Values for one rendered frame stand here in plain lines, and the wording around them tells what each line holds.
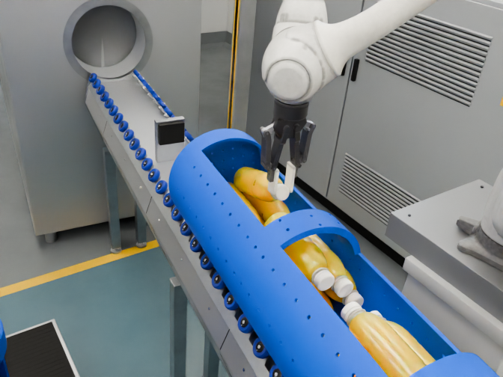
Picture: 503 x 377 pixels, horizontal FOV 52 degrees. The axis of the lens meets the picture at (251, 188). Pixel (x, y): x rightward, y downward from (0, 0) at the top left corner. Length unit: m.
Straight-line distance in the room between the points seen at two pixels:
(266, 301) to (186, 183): 0.43
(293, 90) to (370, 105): 1.99
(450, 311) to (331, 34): 0.78
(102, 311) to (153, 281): 0.30
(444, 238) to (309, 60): 0.69
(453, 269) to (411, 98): 1.43
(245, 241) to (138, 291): 1.64
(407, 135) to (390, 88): 0.25
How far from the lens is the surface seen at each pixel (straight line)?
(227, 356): 1.26
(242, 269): 1.03
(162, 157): 1.80
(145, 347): 2.40
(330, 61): 0.88
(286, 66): 0.84
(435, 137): 2.58
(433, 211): 1.47
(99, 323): 2.52
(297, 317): 0.91
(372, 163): 2.89
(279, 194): 1.21
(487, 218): 1.32
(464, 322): 1.37
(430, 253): 1.37
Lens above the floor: 1.82
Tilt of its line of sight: 32 degrees down
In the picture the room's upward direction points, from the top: 6 degrees clockwise
